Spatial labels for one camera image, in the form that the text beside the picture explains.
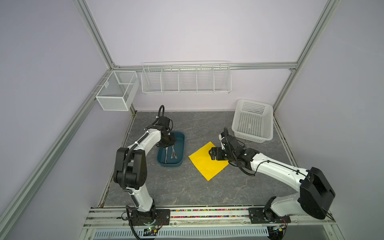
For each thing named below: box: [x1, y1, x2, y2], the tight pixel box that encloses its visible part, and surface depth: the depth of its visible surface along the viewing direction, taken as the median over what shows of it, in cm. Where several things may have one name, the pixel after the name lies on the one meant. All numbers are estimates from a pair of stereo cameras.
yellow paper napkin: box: [188, 141, 229, 181], surface depth 93 cm
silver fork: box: [171, 145, 178, 159], surface depth 98 cm
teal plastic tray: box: [157, 131, 185, 167], surface depth 98 cm
